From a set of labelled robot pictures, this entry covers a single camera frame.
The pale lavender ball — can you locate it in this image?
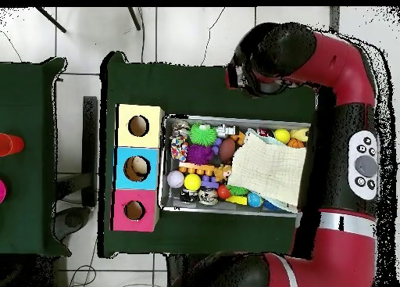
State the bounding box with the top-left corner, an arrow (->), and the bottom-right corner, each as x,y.
166,170 -> 186,188

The cream yellow waffle cloth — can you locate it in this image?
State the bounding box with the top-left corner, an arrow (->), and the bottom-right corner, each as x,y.
227,128 -> 308,208

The mint green waffle cloth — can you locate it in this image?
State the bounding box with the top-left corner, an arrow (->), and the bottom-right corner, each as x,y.
248,128 -> 301,214

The orange red ball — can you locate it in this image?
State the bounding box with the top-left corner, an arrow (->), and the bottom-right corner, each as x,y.
216,184 -> 232,200

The green spiky ball with eyes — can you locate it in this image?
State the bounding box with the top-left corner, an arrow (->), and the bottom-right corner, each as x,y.
189,123 -> 218,147

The orange plastic cup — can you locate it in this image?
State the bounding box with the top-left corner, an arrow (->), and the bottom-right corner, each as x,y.
0,132 -> 25,157

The dark green tablecloth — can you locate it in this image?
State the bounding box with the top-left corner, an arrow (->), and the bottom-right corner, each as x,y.
98,50 -> 318,259

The brown toy football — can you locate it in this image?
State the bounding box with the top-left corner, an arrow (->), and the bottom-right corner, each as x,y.
218,137 -> 237,163

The grey round stand base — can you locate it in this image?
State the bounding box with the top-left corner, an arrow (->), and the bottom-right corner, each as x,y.
53,206 -> 92,242

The wooden box with three holes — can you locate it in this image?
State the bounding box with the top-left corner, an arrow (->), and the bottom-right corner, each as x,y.
110,103 -> 166,232

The yellow smooth ball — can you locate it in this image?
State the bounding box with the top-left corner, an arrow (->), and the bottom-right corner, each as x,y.
183,173 -> 202,192
273,127 -> 291,145

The shallow wire mesh bin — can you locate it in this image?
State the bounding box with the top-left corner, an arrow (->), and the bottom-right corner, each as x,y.
158,113 -> 312,218

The dark green side table cloth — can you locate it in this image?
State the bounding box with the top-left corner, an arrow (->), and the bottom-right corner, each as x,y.
0,56 -> 71,257

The black tripod leg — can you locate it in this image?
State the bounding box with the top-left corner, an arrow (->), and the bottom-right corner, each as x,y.
127,6 -> 142,31
34,6 -> 67,34

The purple spiky ball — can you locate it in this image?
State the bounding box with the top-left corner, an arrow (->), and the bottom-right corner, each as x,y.
186,144 -> 215,166

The small brown teddy bear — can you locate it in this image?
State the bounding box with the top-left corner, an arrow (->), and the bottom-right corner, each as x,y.
213,163 -> 233,182

